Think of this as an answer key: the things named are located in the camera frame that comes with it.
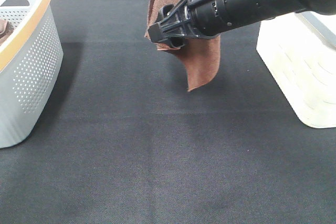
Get white plastic storage basket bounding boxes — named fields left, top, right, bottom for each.
left=256, top=12, right=335, bottom=129

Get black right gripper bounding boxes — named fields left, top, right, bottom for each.
left=148, top=0, right=219, bottom=49

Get black fabric table mat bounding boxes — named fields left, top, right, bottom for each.
left=1, top=0, right=335, bottom=223

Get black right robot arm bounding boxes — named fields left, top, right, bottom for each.
left=148, top=0, right=335, bottom=48

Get grey perforated laundry basket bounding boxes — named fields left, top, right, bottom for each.
left=1, top=0, right=64, bottom=148

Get brown microfibre towel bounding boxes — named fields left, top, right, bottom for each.
left=146, top=0, right=221, bottom=91

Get brown towel in basket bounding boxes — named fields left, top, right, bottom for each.
left=0, top=19, right=14, bottom=45

